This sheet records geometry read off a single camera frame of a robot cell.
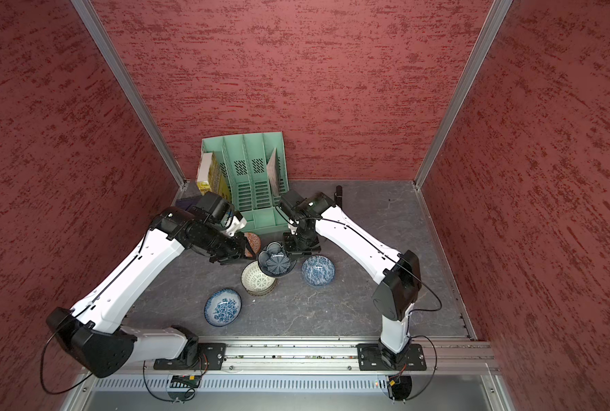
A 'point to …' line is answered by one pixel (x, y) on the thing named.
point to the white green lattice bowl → (256, 282)
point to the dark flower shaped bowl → (276, 261)
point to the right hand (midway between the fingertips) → (293, 263)
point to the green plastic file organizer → (242, 160)
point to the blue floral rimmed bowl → (223, 307)
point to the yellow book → (209, 179)
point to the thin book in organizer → (272, 172)
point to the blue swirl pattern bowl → (318, 271)
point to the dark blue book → (185, 203)
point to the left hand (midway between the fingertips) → (248, 264)
